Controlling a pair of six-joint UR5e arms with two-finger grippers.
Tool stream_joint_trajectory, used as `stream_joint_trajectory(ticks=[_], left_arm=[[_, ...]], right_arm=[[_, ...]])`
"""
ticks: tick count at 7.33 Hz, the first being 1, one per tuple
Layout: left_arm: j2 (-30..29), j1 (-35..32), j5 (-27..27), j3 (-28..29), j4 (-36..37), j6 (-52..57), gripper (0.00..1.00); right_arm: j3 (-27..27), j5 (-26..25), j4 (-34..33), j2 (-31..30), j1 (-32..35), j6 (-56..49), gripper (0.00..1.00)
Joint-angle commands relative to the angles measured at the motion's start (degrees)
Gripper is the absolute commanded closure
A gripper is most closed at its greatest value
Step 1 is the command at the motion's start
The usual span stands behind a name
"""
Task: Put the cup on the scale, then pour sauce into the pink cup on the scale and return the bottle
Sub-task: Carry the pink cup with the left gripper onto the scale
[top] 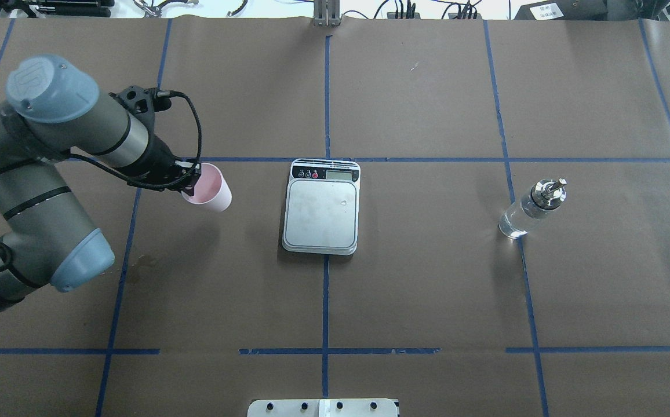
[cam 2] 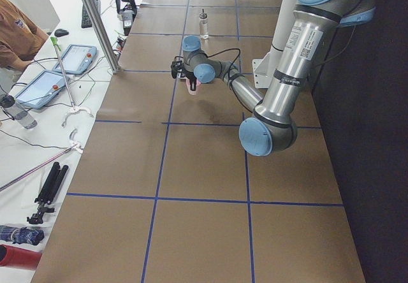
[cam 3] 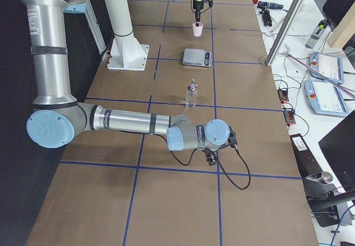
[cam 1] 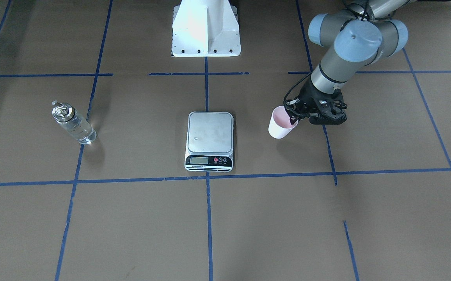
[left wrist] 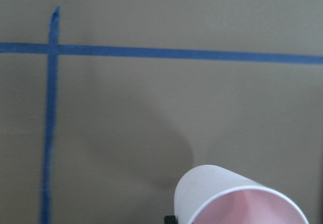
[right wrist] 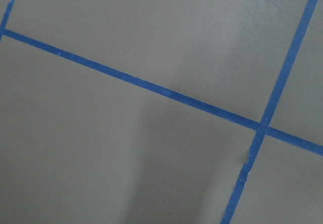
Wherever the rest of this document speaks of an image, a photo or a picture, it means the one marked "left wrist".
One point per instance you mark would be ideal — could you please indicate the pink paper cup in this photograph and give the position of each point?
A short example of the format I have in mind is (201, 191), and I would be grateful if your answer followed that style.
(212, 194)

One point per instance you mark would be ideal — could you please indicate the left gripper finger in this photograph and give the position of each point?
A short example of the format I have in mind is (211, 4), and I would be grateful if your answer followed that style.
(170, 219)

